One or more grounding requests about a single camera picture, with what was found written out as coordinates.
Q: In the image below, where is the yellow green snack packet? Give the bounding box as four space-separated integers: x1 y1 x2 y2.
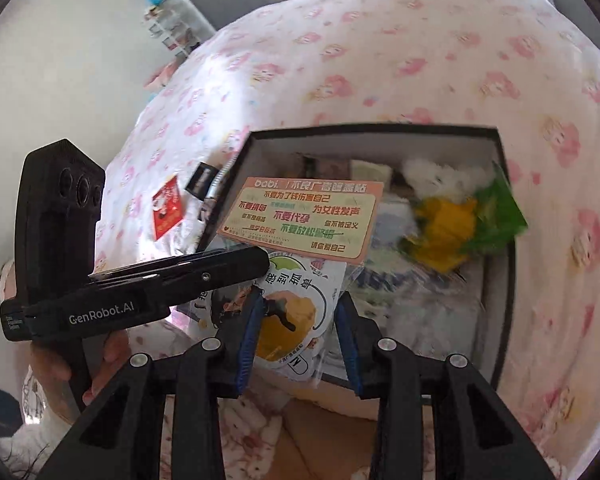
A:
397 162 528 273

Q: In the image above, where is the red booklet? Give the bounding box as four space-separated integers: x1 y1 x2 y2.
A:
151 174 186 240

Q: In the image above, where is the white wire shelf rack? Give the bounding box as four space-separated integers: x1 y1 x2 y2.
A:
137 0 203 53

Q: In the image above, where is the brown sachet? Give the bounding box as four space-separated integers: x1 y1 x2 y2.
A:
292 154 353 181

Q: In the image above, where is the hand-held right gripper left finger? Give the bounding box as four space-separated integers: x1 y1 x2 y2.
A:
37 290 268 480

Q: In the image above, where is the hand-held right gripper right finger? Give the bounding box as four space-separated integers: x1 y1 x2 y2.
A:
334 292 556 480

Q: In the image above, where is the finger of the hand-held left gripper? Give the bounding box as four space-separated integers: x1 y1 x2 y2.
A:
155 249 272 312
87 249 231 283

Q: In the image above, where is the pink printed blanket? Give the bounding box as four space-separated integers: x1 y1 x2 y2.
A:
92 0 600 471

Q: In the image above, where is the white stick with black head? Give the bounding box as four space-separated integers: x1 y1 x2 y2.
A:
186 156 243 201

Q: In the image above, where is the orange sticker card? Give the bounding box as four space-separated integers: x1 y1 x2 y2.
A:
219 176 385 267

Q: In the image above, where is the white plush toy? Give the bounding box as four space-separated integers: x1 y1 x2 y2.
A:
402 157 496 201

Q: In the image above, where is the black storage box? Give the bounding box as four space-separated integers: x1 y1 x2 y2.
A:
195 124 518 401

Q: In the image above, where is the round sticker packet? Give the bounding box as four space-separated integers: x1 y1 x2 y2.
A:
177 252 351 386

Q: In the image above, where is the pink plush pile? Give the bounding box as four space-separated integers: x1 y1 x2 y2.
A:
144 57 182 92

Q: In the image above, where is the person's left hand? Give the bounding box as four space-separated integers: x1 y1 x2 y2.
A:
30 332 131 408

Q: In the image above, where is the cream small packet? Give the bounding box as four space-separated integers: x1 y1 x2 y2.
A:
350 159 395 192

